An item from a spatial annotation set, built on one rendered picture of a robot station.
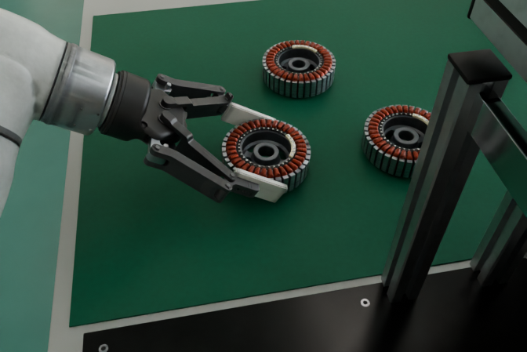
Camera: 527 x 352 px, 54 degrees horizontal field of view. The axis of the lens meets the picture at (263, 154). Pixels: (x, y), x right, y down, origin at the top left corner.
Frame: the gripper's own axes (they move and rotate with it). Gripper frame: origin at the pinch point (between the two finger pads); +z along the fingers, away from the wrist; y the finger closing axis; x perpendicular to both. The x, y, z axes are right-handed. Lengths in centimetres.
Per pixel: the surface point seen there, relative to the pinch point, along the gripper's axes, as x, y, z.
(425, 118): 12.0, -3.8, 18.7
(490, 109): 28.8, 23.1, -3.0
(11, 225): -103, -54, -21
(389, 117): 9.4, -4.8, 14.9
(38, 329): -95, -19, -8
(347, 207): 2.5, 7.3, 9.8
